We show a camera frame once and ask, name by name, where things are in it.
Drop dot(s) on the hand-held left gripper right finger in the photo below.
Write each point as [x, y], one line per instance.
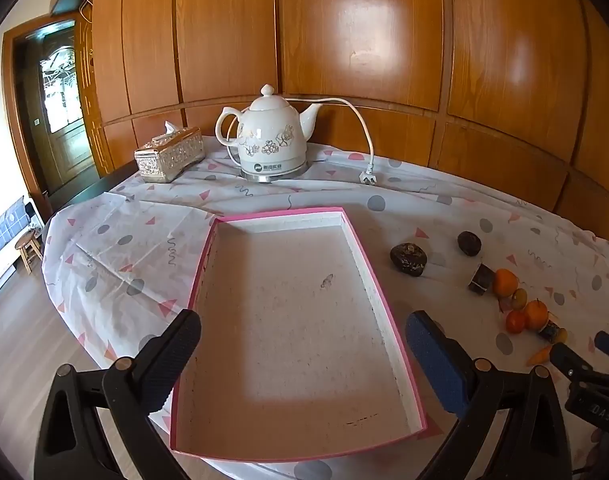
[437, 365]

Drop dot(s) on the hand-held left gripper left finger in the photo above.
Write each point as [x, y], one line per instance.
[174, 355]

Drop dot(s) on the yellow potato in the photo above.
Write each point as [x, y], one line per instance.
[561, 335]

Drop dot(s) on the small orange carrot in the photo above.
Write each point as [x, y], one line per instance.
[539, 356]

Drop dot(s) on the orange tangerine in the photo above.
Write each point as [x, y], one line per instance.
[505, 282]
[536, 315]

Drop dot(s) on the red tomato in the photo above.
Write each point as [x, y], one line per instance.
[515, 322]

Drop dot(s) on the yellow longan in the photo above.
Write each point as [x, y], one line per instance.
[520, 298]

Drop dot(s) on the pink cardboard tray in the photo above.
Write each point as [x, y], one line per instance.
[294, 320]

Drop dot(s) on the white patterned tablecloth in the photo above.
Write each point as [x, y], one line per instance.
[134, 260]

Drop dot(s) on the small wooden stool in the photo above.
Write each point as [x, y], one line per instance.
[28, 244]

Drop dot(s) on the ornate silver tissue box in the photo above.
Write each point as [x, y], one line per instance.
[169, 157]

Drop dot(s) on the silver kettle base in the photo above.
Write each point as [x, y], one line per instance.
[274, 175]

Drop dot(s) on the blue patterned sofa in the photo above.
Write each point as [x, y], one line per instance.
[2, 227]

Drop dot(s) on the white tissue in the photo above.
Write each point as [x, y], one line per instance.
[170, 128]

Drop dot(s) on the wooden door with glass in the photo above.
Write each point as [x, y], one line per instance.
[69, 150]

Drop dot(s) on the white floral electric kettle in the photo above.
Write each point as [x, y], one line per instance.
[272, 130]

